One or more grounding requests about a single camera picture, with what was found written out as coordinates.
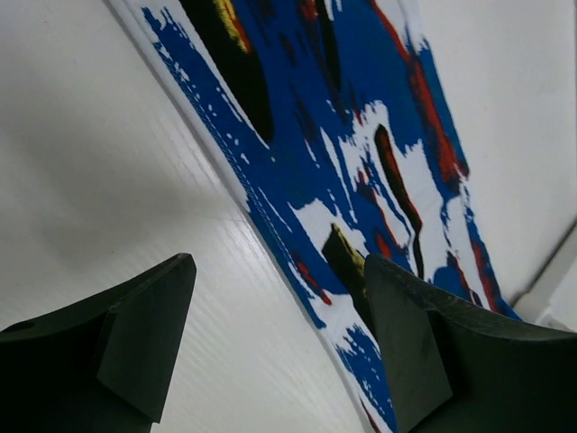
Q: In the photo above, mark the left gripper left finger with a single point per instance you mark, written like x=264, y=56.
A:
x=102, y=364

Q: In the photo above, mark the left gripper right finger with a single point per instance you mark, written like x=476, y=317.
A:
x=452, y=366

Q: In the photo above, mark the blue white patterned trousers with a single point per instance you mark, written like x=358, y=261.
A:
x=328, y=121

